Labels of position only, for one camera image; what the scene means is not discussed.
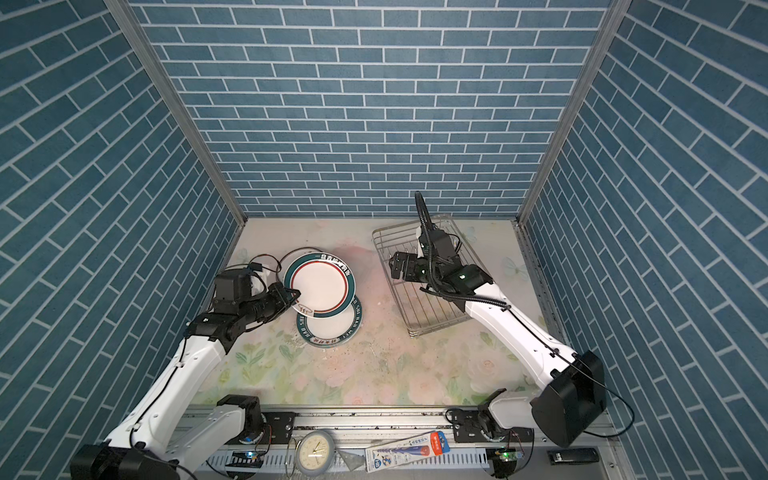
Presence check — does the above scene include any metal wire dish rack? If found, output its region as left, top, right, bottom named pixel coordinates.
left=372, top=214, right=490, bottom=337

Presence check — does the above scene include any aluminium corner post left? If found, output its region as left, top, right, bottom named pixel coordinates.
left=104, top=0, right=247, bottom=228

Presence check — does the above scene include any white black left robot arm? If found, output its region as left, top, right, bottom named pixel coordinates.
left=70, top=282, right=301, bottom=479

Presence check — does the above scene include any blue white toothpaste box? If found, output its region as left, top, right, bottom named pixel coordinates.
left=365, top=431, right=451, bottom=473

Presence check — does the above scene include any aluminium corner post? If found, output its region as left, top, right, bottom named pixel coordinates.
left=104, top=0, right=247, bottom=228
left=517, top=0, right=631, bottom=224

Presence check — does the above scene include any aluminium front rail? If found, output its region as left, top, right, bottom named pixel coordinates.
left=169, top=405, right=636, bottom=479

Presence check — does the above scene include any aluminium corner post right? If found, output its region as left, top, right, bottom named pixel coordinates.
left=517, top=0, right=631, bottom=224

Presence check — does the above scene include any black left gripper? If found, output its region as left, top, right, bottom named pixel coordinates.
left=238, top=282, right=302, bottom=327

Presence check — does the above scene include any round white dial timer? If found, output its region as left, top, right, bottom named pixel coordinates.
left=294, top=430, right=336, bottom=477

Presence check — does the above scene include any second-last hao wei plate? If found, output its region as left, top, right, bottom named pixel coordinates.
left=296, top=297, right=363, bottom=348

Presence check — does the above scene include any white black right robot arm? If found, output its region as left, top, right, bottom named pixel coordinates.
left=389, top=252, right=607, bottom=448

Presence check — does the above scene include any black device on rail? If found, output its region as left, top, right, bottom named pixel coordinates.
left=547, top=447, right=600, bottom=465

